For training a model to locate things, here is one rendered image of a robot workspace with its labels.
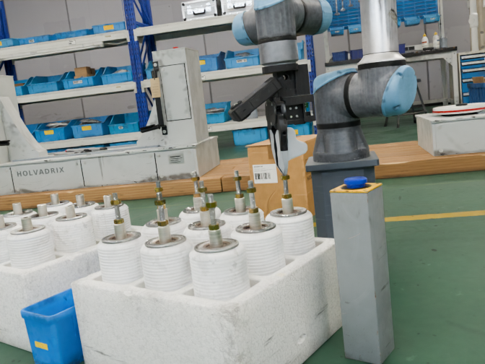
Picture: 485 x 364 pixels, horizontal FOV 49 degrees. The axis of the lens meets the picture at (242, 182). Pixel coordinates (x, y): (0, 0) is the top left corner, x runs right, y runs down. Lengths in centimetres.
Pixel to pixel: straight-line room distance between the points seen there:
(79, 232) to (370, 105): 76
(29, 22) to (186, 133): 794
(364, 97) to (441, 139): 160
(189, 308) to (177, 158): 218
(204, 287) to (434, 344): 46
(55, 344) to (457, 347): 76
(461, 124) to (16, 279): 228
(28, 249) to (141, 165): 188
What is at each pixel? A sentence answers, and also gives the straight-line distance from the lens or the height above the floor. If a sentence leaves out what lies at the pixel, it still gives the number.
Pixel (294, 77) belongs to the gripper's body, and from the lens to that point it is 107.
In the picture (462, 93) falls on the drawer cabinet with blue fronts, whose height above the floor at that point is 26.
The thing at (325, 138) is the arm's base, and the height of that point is 36.
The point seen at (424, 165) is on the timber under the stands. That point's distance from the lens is 286.
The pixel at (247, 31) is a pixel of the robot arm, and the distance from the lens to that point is 122.
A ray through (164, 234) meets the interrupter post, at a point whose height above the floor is 27.
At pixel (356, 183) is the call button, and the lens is 95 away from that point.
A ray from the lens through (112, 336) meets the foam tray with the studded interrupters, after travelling 106.
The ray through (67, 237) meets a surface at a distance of 135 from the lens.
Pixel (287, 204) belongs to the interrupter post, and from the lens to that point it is 108.
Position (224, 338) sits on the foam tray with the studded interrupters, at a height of 13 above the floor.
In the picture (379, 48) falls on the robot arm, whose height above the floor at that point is 57.
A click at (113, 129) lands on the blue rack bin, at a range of 605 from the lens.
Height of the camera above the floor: 49
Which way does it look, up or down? 9 degrees down
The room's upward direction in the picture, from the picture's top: 7 degrees counter-clockwise
